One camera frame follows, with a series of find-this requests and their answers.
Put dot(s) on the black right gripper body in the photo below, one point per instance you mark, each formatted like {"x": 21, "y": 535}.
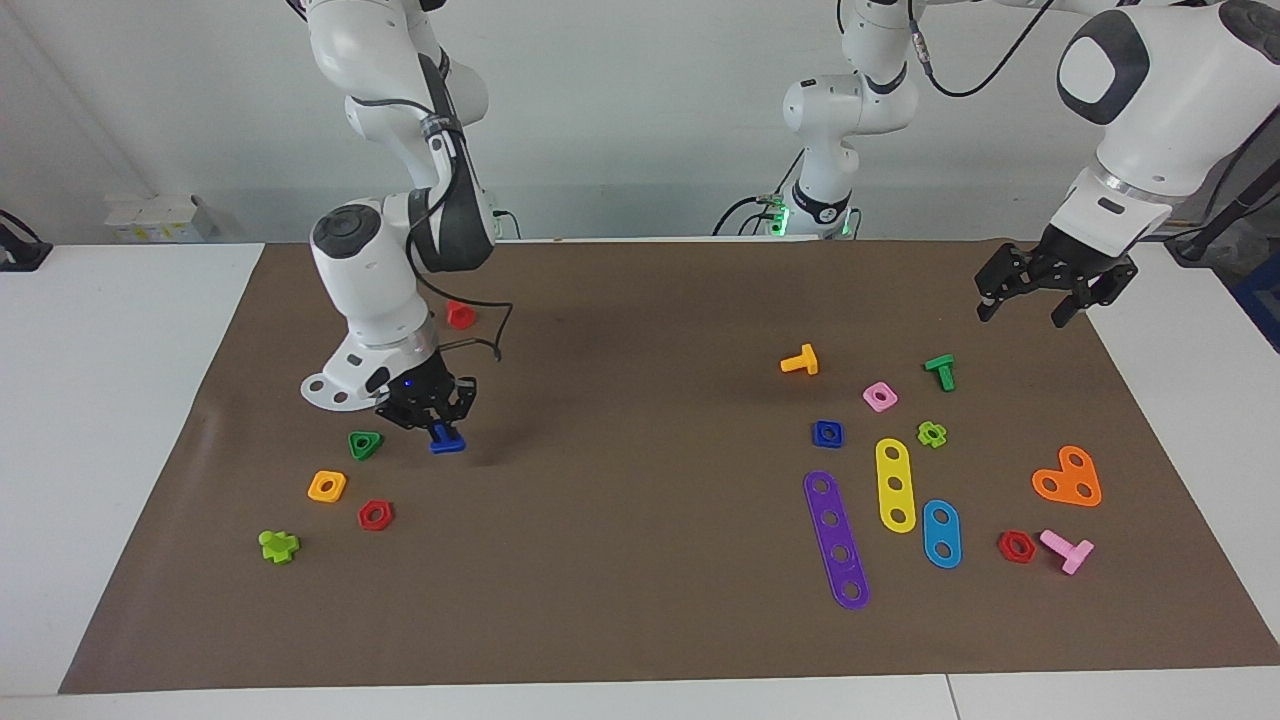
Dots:
{"x": 430, "y": 390}

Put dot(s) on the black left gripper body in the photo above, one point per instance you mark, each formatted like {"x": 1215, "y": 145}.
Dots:
{"x": 1070, "y": 262}

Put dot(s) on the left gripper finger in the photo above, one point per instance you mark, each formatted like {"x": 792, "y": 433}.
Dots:
{"x": 987, "y": 296}
{"x": 1071, "y": 303}

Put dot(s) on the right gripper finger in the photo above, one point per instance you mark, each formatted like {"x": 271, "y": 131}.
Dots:
{"x": 428, "y": 422}
{"x": 463, "y": 410}

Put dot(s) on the blue triangle-head screw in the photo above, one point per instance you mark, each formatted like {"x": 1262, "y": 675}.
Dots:
{"x": 447, "y": 442}

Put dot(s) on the blue square nut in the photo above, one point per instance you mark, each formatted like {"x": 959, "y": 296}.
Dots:
{"x": 818, "y": 443}

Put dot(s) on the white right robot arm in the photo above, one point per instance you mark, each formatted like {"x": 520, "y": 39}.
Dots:
{"x": 370, "y": 270}

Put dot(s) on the green triangle nut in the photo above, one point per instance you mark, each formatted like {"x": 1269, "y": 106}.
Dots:
{"x": 375, "y": 438}

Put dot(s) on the red plastic screw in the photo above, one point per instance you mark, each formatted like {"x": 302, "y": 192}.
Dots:
{"x": 462, "y": 318}

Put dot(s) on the green plastic screw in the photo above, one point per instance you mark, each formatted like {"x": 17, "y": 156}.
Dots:
{"x": 943, "y": 372}

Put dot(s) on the red hex nut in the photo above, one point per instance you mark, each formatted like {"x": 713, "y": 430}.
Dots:
{"x": 385, "y": 520}
{"x": 1030, "y": 553}

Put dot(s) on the orange square nut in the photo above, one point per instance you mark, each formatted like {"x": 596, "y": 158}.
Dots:
{"x": 340, "y": 490}

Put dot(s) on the pink square nut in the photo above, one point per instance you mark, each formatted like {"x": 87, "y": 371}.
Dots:
{"x": 890, "y": 392}

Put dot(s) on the lime green flower nut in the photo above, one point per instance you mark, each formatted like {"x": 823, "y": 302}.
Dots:
{"x": 941, "y": 432}

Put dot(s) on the orange plastic screw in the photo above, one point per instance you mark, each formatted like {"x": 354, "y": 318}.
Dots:
{"x": 805, "y": 362}

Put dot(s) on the lime green cross-head screw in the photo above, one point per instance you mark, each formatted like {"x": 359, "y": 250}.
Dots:
{"x": 278, "y": 548}

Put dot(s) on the pink plastic screw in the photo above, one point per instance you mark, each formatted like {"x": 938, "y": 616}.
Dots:
{"x": 1075, "y": 555}

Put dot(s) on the white curved five-hole plate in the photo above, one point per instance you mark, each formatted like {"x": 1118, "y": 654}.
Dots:
{"x": 327, "y": 392}

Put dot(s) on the black tripod stand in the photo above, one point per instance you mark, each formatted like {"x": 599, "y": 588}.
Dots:
{"x": 1235, "y": 205}

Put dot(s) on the orange heart three-hole plate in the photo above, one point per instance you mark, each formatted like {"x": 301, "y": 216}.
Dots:
{"x": 1068, "y": 480}

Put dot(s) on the blue crate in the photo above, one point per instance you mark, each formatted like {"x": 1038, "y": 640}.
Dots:
{"x": 1262, "y": 300}

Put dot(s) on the yellow three-hole strip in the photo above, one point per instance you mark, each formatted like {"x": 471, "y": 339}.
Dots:
{"x": 895, "y": 468}

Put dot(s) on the brown table mat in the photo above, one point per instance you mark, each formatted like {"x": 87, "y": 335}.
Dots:
{"x": 600, "y": 550}

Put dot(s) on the blue two-hole strip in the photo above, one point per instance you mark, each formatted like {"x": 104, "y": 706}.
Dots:
{"x": 941, "y": 534}

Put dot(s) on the purple four-hole strip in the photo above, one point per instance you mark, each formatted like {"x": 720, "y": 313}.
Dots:
{"x": 836, "y": 537}

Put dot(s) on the white cardboard box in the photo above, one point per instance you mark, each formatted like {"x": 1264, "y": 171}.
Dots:
{"x": 150, "y": 215}

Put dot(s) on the black clamp mount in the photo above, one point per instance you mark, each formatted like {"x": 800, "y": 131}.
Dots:
{"x": 20, "y": 255}

